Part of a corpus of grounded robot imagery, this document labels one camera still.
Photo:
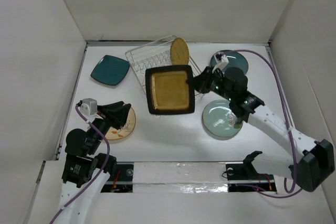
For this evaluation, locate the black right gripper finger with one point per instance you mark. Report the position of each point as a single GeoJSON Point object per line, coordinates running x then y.
{"type": "Point", "coordinates": [201, 87]}
{"type": "Point", "coordinates": [202, 78]}

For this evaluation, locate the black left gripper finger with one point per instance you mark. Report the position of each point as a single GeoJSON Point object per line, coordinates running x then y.
{"type": "Point", "coordinates": [110, 110]}
{"type": "Point", "coordinates": [120, 120]}

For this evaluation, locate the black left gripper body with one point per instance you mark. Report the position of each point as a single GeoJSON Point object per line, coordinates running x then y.
{"type": "Point", "coordinates": [103, 124]}

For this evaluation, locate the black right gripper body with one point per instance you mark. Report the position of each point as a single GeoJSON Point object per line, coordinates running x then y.
{"type": "Point", "coordinates": [217, 83]}

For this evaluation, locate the round woven bamboo plate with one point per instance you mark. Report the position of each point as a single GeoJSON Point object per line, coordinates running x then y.
{"type": "Point", "coordinates": [179, 52]}

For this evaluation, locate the black and amber square plate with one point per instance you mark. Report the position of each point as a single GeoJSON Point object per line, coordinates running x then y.
{"type": "Point", "coordinates": [167, 90]}

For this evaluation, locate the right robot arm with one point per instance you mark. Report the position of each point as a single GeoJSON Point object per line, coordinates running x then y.
{"type": "Point", "coordinates": [312, 160]}

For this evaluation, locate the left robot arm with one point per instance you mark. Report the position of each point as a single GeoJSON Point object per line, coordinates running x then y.
{"type": "Point", "coordinates": [88, 164]}

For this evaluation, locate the beige round leaf plate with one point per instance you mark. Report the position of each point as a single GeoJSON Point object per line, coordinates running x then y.
{"type": "Point", "coordinates": [125, 131]}

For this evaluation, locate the dark teal round plate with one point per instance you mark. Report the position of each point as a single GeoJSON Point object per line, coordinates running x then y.
{"type": "Point", "coordinates": [235, 59]}

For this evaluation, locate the light green flower plate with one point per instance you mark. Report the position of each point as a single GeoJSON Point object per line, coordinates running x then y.
{"type": "Point", "coordinates": [220, 120]}

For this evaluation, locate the teal square plate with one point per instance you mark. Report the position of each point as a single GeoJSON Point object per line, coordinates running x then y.
{"type": "Point", "coordinates": [110, 70]}

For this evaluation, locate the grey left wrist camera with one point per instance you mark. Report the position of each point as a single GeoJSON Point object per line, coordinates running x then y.
{"type": "Point", "coordinates": [89, 107]}

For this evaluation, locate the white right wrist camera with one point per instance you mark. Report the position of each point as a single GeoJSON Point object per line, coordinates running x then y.
{"type": "Point", "coordinates": [221, 62]}

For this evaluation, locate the wire dish rack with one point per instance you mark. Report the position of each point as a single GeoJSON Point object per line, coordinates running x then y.
{"type": "Point", "coordinates": [151, 55]}

